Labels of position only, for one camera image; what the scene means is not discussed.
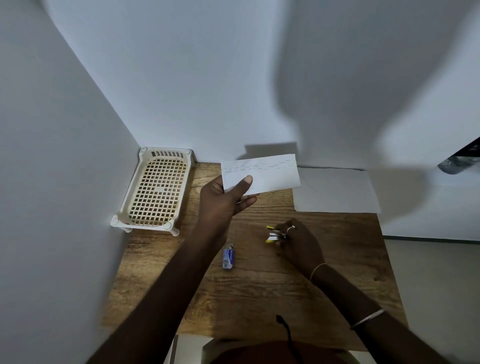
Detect blue staples box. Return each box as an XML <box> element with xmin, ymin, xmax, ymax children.
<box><xmin>221</xmin><ymin>243</ymin><xmax>236</xmax><ymax>270</ymax></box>

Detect black cord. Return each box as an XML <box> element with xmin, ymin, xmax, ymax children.
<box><xmin>275</xmin><ymin>314</ymin><xmax>303</xmax><ymax>364</ymax></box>

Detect thin gold wrist bracelet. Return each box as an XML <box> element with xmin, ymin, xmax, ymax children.
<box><xmin>309</xmin><ymin>262</ymin><xmax>328</xmax><ymax>283</ymax></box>

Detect silver bangle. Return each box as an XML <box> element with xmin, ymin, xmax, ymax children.
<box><xmin>350</xmin><ymin>308</ymin><xmax>386</xmax><ymax>331</ymax></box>

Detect person's left forearm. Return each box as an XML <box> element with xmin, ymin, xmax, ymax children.
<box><xmin>86</xmin><ymin>228</ymin><xmax>228</xmax><ymax>364</ymax></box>

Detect small white papers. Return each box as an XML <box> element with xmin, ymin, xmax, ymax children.
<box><xmin>220</xmin><ymin>153</ymin><xmax>302</xmax><ymax>197</ymax></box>

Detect person's right hand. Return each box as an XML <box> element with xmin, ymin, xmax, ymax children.
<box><xmin>275</xmin><ymin>218</ymin><xmax>326</xmax><ymax>278</ymax></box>

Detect white and yellow stapler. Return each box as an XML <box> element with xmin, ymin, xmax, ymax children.
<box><xmin>265</xmin><ymin>224</ymin><xmax>289</xmax><ymax>245</ymax></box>

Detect person's right forearm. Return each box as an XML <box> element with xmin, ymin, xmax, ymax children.
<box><xmin>309</xmin><ymin>262</ymin><xmax>451</xmax><ymax>364</ymax></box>

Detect reddish brown garment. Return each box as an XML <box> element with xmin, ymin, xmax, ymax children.
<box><xmin>209</xmin><ymin>340</ymin><xmax>350</xmax><ymax>364</ymax></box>

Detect large white paper sheet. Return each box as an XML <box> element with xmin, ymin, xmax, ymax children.
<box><xmin>292</xmin><ymin>166</ymin><xmax>382</xmax><ymax>215</ymax></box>

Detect white chair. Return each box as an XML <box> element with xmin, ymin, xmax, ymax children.
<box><xmin>164</xmin><ymin>334</ymin><xmax>361</xmax><ymax>364</ymax></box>

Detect cream plastic lattice basket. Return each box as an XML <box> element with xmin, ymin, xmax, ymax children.
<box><xmin>110</xmin><ymin>146</ymin><xmax>197</xmax><ymax>237</ymax></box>

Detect person's left hand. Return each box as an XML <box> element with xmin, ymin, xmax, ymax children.
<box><xmin>198</xmin><ymin>174</ymin><xmax>259</xmax><ymax>245</ymax></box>

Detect crumpled silver object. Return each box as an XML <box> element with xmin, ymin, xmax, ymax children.
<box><xmin>437</xmin><ymin>154</ymin><xmax>480</xmax><ymax>176</ymax></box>

